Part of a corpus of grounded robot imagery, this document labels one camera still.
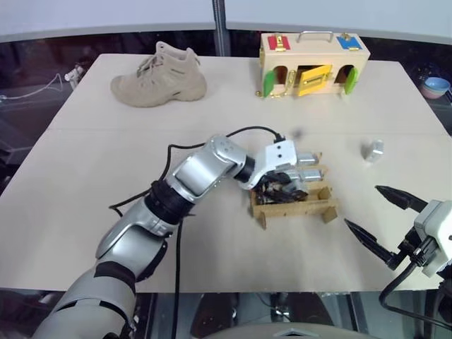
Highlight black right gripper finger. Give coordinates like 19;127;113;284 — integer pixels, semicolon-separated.
343;218;401;271
374;184;430;213

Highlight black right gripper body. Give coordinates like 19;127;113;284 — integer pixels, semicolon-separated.
386;235;432;273

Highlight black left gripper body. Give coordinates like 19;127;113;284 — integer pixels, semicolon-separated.
261;170;294;186

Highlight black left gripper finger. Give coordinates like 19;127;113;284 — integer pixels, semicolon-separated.
278;189;310;205
256;182;284;206

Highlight small wooden pallet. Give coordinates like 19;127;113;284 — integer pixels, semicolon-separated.
248;151;339;231

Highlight small metal cylinder piece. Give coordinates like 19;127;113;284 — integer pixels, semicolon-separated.
360;138;386;162

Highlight stacked blue pink bowls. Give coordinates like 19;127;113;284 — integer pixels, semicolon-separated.
422;76;452;100

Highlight wooden lock box toy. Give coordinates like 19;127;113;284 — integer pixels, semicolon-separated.
256;30;371;100

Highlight silver robot body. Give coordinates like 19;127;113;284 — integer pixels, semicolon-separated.
208;320;368;339

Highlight dark rounded shape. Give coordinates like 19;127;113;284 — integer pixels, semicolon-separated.
189;292;241;338

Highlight beige hiking boot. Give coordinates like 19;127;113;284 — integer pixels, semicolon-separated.
110;41;208;109

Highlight grey metal pole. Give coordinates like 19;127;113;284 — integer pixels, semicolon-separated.
211;0;229;57

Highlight white clamp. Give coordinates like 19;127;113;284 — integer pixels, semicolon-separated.
64;64;85;83

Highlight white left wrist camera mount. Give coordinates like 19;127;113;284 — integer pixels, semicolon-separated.
237;139;301;192

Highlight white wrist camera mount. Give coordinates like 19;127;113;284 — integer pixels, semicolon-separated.
412;199;452;278
237;139;301;192

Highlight small silver camera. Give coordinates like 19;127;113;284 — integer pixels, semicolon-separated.
296;151;321;166
287;168;325;183

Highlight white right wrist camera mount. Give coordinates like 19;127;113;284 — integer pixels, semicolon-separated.
412;199;452;278

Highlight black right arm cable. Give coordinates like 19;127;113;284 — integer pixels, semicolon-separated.
379;243;452;329

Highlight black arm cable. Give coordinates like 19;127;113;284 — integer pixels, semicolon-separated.
108;126;285;339
379;243;452;329

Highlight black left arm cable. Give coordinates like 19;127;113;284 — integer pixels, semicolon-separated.
108;126;285;339

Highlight white cable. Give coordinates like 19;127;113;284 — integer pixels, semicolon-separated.
0;73;69;102

